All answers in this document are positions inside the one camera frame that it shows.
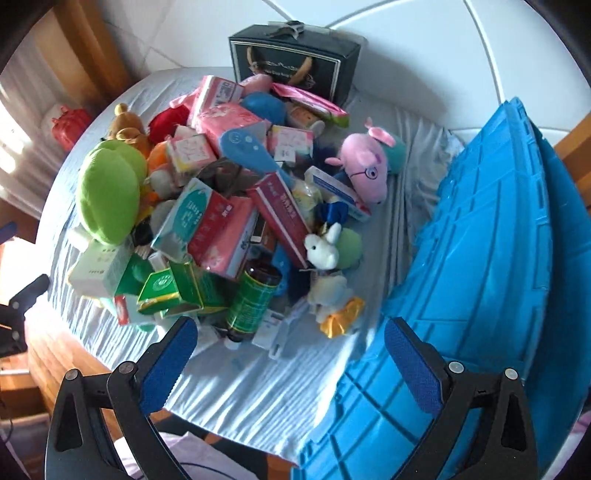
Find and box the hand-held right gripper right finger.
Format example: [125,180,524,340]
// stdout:
[385,318,539,480]

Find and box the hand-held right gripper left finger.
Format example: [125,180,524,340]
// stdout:
[45,316,199,480]

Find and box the blue plastic storage crate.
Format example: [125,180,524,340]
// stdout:
[293,97,591,480]

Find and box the brown bottle green label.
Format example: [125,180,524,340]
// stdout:
[225,259,283,344]

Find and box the cream doll blue outfit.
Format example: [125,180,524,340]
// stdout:
[314,199,350,229]

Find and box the small red white box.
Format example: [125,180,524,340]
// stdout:
[112,294,139,326]

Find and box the white box green print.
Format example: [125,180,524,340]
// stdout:
[68,239,136,297]

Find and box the green medicine box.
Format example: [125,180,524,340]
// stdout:
[136,262,228,319]

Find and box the green frog plush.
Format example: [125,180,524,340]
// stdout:
[76,137,149,245]

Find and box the white yellow duck plush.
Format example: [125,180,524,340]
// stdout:
[306,273,366,340]

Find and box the red bag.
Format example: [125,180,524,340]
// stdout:
[51,104,93,152]

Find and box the pink tissue packet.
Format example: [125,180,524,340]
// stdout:
[187,193,262,280]
[194,104,273,148]
[188,75,245,127]

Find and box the teal tissue packet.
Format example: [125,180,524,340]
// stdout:
[150,176,215,264]

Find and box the brown bear plush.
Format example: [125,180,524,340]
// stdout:
[108,102,152,148]

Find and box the orange plush toy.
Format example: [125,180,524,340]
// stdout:
[147,141,174,178]

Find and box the red medicine box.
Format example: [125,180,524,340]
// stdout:
[246,172,315,269]

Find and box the red plush toy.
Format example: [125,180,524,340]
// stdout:
[148,105,191,145]

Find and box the white blue medicine box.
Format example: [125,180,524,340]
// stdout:
[304,165,372,223]

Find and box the white pink paper box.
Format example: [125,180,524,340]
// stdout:
[268,124,315,164]
[166,134,218,174]

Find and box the pink pig plush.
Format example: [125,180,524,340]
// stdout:
[324,117,408,205]

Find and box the blue plastic hand fan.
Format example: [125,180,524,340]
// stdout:
[221,126,296,185]

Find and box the blue plush toy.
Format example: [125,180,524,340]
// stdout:
[241,91,288,126]

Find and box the long pink package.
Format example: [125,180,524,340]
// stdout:
[271,82,350,128]

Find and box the black gift box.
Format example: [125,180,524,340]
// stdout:
[228,21,362,106]

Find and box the wooden bed frame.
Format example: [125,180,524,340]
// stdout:
[25,318,125,444]

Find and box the wooden headboard post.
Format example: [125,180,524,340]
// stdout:
[9,0,136,109]
[554,122,591,185]

